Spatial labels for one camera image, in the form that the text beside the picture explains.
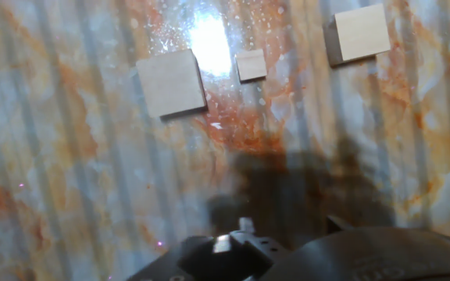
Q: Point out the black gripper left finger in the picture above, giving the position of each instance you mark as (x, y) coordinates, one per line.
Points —
(225, 261)

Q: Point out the small wooden cube block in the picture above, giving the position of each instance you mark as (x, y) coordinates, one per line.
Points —
(251, 64)

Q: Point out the marble pattern vinyl mat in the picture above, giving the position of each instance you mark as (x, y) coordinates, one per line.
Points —
(53, 156)

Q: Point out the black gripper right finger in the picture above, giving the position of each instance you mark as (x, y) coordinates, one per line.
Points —
(333, 224)

